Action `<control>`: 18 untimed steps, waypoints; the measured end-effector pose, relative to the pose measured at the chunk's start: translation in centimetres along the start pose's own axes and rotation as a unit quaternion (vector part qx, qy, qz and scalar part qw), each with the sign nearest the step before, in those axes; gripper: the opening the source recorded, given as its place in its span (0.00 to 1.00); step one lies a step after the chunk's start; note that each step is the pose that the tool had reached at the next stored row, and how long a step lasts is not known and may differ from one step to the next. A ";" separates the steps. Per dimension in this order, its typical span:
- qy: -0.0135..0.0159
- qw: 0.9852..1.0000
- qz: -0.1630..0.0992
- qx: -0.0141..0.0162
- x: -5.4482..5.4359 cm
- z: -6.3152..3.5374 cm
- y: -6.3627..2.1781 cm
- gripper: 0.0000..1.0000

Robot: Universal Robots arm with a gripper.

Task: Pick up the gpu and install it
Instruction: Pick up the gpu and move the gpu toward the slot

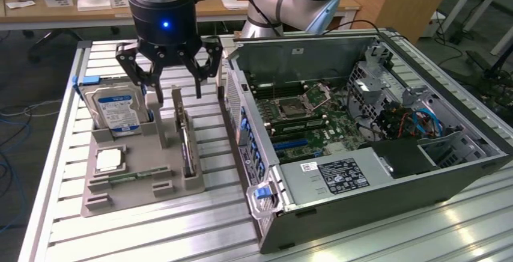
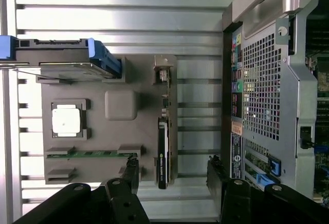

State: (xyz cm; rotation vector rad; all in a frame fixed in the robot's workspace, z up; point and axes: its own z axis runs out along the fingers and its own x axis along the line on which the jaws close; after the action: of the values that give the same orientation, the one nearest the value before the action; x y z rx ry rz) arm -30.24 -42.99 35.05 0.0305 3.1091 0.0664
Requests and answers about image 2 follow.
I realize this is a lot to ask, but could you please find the silver CPU chip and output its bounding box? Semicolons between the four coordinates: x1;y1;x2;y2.
51;104;82;134

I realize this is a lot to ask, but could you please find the green RAM stick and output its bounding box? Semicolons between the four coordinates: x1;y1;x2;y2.
48;151;138;158

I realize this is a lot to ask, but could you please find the open grey PC case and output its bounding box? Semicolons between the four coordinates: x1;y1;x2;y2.
222;0;329;206

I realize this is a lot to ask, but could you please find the hard disk blue bracket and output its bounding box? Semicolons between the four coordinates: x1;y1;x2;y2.
0;35;123;79

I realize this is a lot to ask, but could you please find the green motherboard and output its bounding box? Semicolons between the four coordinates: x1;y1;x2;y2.
304;10;329;201

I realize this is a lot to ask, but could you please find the grey parts rack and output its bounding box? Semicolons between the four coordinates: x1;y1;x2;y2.
35;54;178;186

